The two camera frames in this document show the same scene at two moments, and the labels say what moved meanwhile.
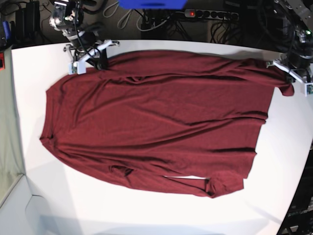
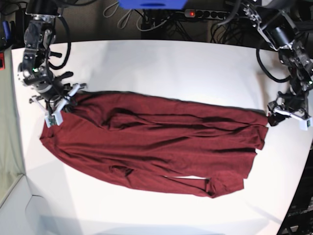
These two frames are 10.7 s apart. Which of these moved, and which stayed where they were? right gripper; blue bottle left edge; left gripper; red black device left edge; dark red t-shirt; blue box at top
Moved: dark red t-shirt; left gripper; right gripper
Stayed: red black device left edge; blue box at top; blue bottle left edge
